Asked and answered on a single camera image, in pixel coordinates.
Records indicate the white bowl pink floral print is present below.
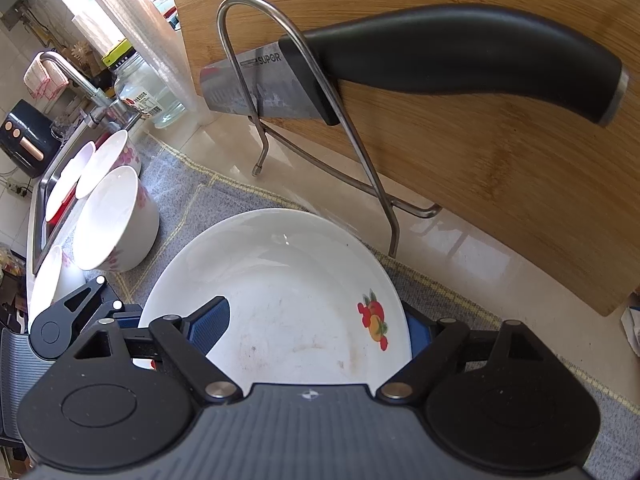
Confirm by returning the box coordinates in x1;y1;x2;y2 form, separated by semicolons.
74;165;161;273
75;129;142;200
29;244;88;333

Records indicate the tall clear plastic wrap roll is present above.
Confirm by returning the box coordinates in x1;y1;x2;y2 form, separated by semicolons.
75;0;213;128

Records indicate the white plate fruit print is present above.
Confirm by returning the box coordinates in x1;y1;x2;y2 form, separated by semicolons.
139;208;413;392

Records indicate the glass jar yellow-green lid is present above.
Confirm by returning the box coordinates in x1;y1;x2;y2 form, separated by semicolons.
102;40;187;128

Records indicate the small figurine pot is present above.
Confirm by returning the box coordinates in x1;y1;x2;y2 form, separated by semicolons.
70;42;96;68

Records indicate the grey teal checked towel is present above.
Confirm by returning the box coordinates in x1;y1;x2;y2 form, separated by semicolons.
100;132;640;480

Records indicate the metal faucet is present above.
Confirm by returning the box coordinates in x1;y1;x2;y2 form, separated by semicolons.
37;51;143;130

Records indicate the santoku knife black handle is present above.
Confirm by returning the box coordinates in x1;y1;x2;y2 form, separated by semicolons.
199;4;630;127

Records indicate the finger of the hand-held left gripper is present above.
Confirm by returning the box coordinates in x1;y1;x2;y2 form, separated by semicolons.
50;275;146;341

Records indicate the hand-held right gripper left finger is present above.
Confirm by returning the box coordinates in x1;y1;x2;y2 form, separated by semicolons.
74;296;242;404

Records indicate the bamboo cutting board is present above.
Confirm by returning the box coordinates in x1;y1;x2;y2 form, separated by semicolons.
167;0;640;317

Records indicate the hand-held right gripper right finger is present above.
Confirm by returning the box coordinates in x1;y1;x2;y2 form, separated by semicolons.
375;304;546;404

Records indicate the pink checked cloth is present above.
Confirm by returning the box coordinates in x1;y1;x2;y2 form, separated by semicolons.
22;52;71;103

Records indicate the metal wire rack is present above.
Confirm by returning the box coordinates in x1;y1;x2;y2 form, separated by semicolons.
216;0;443;257

